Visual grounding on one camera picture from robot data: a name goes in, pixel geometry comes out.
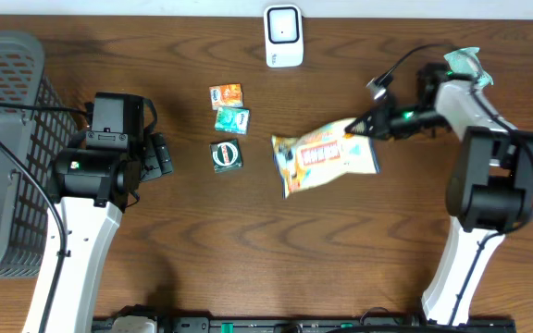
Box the yellow snack bag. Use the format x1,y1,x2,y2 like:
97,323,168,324
271,117,379,198

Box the green Zam-Buk box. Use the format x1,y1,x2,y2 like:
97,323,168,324
210,139,243,173

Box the teal tissue packet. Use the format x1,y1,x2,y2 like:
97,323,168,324
215,107,250,135

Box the light teal packet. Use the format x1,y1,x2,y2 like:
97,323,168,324
443,46,494,88

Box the orange tissue packet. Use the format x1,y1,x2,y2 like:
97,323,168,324
209,83,243,110

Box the grey plastic mesh basket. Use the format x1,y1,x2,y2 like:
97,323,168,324
0,31,77,278

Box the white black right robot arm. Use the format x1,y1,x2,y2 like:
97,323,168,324
345,60,533,327

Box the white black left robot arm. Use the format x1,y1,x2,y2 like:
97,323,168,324
23,133,173,332

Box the white barcode scanner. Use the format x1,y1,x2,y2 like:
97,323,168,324
263,5,304,68

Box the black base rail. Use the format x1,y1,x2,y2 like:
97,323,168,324
91,305,517,333

